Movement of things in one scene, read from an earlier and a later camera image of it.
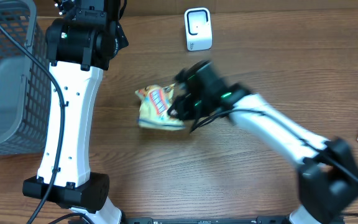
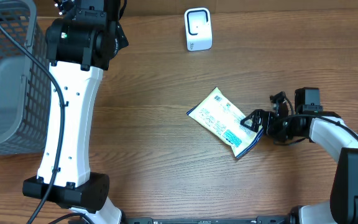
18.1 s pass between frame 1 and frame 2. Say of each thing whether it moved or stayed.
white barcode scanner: stayed
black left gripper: stayed
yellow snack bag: moved
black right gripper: moved
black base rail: stayed
